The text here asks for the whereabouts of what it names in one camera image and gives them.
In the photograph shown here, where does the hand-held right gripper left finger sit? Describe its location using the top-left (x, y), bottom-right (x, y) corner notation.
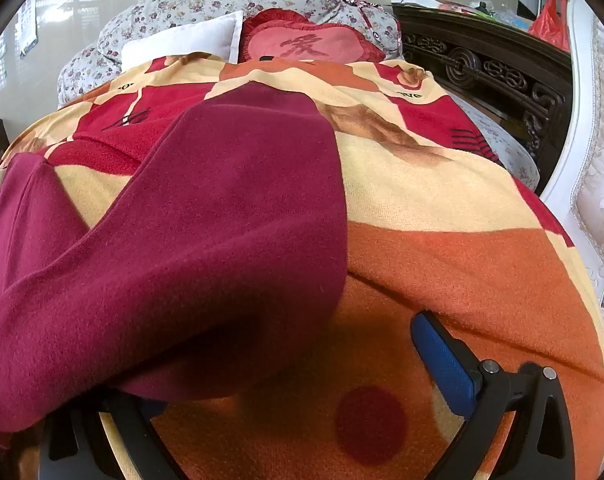
top-left (38, 390), bottom-right (183, 480)

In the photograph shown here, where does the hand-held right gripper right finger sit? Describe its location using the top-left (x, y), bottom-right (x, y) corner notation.
top-left (411, 310), bottom-right (590, 480)

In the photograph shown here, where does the maroon fleece garment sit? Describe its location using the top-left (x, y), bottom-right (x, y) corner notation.
top-left (0, 81), bottom-right (350, 448)

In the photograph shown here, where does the orange red printed blanket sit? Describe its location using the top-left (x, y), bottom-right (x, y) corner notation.
top-left (0, 55), bottom-right (604, 480)

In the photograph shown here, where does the floral bed sheet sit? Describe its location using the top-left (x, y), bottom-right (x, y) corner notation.
top-left (452, 95), bottom-right (540, 193)

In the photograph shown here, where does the dark carved wooden headboard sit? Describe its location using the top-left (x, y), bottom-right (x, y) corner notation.
top-left (392, 4), bottom-right (575, 163)

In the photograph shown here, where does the red heart-shaped cushion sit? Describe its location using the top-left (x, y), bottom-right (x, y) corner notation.
top-left (239, 8), bottom-right (388, 64)

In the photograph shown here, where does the red plastic bag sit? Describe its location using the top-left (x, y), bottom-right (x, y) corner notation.
top-left (527, 0), bottom-right (572, 53)

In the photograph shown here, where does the white flat box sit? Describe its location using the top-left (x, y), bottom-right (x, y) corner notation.
top-left (391, 0), bottom-right (463, 11)

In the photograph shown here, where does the white folded cloth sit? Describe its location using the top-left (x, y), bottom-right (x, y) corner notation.
top-left (121, 10), bottom-right (246, 68)

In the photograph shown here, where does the floral quilt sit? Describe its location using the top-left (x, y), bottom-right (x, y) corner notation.
top-left (57, 0), bottom-right (405, 108)

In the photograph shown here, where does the wall calendar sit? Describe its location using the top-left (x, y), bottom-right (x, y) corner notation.
top-left (17, 0), bottom-right (40, 58)

